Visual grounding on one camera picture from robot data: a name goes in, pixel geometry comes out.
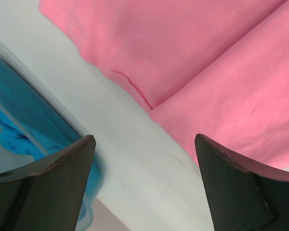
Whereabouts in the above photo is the translucent blue plastic bin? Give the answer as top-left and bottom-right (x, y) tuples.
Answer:
(0, 42), (102, 231)

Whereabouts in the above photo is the crumpled blue t shirt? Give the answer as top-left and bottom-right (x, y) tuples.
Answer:
(0, 56), (104, 200)

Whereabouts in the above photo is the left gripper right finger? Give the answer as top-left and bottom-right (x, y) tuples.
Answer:
(195, 134), (289, 231)

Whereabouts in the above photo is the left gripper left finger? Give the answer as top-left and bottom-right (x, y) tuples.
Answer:
(0, 135), (96, 231)

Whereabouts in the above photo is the pink t shirt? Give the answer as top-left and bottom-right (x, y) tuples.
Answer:
(39, 0), (289, 169)

